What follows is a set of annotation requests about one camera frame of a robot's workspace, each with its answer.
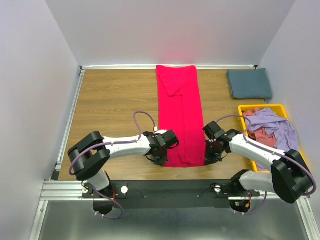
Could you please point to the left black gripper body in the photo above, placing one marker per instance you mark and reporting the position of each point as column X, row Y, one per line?
column 161, row 159

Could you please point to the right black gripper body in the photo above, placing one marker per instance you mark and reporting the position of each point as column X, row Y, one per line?
column 212, row 154

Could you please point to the red t shirt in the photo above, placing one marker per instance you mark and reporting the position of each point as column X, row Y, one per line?
column 180, row 110

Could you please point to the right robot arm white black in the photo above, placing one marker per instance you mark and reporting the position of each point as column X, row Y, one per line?
column 287, row 175

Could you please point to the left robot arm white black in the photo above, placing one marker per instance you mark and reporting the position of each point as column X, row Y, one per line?
column 88, row 156

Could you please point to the pink garment in bin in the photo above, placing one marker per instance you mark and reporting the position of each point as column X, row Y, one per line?
column 260, row 135

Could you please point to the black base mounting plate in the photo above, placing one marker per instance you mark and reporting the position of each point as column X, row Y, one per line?
column 172, row 194

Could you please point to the lavender t shirt in bin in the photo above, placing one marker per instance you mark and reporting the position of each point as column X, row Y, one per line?
column 285, row 134

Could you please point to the folded grey-blue t shirt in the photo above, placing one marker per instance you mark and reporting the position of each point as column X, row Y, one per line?
column 249, row 84

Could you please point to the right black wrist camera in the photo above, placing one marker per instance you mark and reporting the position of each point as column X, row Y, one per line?
column 213, row 130

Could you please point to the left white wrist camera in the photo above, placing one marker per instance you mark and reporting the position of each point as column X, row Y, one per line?
column 167, row 139

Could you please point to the aluminium front rail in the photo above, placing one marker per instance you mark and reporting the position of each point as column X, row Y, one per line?
column 55, row 190

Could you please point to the aluminium rail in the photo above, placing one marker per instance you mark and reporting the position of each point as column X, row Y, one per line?
column 55, row 190
column 60, row 157

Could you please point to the aluminium left side rail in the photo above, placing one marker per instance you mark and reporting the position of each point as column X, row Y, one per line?
column 60, row 157

